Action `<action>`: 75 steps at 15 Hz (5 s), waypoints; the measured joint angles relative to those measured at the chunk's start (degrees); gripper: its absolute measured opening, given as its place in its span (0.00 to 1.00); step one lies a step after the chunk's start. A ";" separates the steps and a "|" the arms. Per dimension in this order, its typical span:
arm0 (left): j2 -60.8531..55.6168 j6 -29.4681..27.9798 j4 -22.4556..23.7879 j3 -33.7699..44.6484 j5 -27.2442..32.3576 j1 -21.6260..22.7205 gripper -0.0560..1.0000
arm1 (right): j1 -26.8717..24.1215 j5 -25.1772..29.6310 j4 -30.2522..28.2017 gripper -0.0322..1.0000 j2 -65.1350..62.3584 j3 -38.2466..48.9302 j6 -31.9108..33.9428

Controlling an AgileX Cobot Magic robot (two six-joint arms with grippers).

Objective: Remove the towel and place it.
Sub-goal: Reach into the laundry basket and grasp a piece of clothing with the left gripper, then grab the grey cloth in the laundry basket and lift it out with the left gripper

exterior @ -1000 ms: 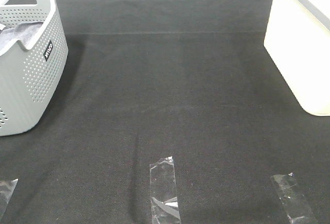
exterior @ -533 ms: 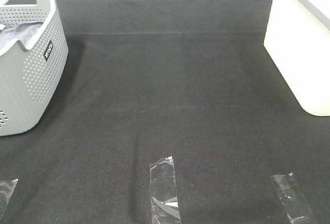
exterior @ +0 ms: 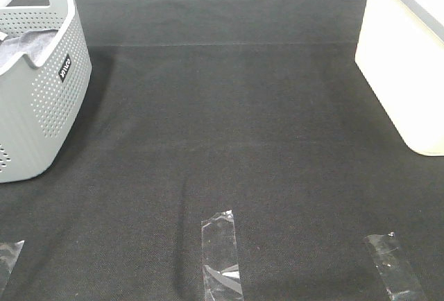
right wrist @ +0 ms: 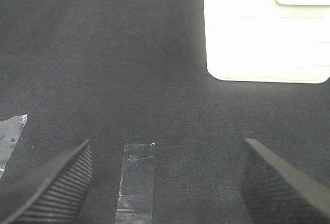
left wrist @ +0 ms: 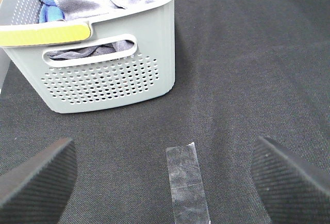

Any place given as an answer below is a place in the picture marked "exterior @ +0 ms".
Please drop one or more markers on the grey towel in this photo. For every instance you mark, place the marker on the grey towel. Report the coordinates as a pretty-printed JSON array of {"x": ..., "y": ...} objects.
[{"x": 31, "y": 43}]

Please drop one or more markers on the clear tape strip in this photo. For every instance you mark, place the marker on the clear tape strip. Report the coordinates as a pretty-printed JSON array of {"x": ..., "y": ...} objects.
[
  {"x": 9, "y": 253},
  {"x": 221, "y": 274},
  {"x": 396, "y": 272}
]

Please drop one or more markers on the cream plastic storage box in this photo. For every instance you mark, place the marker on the cream plastic storage box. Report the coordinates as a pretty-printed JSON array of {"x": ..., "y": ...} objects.
[{"x": 400, "y": 54}]

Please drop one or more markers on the right clear tape strip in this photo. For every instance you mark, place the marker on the right clear tape strip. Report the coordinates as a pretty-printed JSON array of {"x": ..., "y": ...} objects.
[{"x": 396, "y": 272}]

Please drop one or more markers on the left clear tape strip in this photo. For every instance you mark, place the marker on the left clear tape strip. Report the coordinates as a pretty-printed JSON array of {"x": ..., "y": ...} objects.
[{"x": 9, "y": 253}]

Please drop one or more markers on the grey perforated laundry basket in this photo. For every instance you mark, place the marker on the grey perforated laundry basket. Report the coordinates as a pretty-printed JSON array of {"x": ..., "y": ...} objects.
[{"x": 40, "y": 100}]

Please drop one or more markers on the middle clear tape strip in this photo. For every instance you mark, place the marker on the middle clear tape strip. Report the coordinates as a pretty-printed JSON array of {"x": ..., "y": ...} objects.
[{"x": 221, "y": 274}]

